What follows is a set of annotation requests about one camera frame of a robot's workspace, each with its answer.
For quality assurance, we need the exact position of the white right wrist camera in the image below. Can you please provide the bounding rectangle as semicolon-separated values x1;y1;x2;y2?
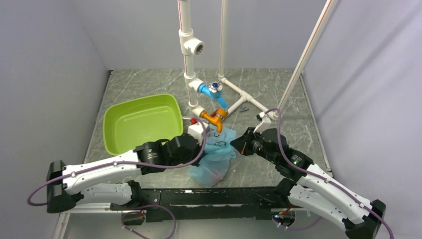
253;112;271;133

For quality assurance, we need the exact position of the small grey clip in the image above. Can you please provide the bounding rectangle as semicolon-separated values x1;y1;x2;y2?
240;104;249;112

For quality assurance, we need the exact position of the green plastic basin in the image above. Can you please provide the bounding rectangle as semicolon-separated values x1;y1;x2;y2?
103;93;184;155

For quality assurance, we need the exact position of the white vertical pipe with fittings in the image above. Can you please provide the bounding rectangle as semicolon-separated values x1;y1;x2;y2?
177;0;205;119

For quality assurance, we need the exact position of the thin white rear pipe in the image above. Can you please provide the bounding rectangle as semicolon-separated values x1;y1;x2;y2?
218;0;228;80

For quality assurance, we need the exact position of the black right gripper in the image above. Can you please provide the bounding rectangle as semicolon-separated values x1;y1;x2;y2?
231;126;278;164

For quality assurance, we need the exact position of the orange plastic faucet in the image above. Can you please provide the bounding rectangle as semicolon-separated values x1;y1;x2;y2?
200;108;228;133

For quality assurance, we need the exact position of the blue plastic faucet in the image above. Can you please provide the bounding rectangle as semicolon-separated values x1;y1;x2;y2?
198;82;228;110

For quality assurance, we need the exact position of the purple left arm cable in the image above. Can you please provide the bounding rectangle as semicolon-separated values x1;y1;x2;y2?
27;117;209;239

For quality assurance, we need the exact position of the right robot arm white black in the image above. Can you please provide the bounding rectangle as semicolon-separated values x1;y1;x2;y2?
230;127;386;239

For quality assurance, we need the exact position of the white slanted pipe red stripe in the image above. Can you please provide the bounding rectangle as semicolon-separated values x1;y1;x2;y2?
278;0;340;116

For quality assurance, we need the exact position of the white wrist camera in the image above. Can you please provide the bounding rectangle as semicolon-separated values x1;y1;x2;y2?
187;117;210;145
253;112;271;133

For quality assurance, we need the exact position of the blue printed plastic bag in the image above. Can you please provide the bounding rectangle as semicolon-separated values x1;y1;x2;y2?
189;125;236;188

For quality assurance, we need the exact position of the white floor pipe frame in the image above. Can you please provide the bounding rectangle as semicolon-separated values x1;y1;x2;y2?
218;77;277;121

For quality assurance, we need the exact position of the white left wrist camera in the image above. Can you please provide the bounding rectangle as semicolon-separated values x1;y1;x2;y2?
187;117;210;145

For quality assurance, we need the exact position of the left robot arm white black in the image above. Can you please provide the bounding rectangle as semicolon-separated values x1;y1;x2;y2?
46;133;206;214

